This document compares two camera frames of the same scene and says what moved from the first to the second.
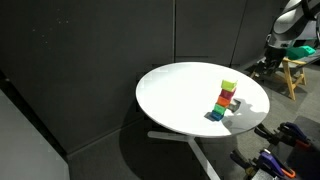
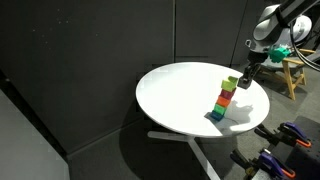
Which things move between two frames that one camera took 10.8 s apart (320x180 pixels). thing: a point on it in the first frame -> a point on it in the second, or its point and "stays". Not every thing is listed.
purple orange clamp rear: x=295 y=134 stays
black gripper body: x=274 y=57 -> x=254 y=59
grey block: x=234 y=107 -> x=244 y=83
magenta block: x=226 y=94 stays
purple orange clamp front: x=272 y=165 stays
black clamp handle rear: x=261 y=130 stays
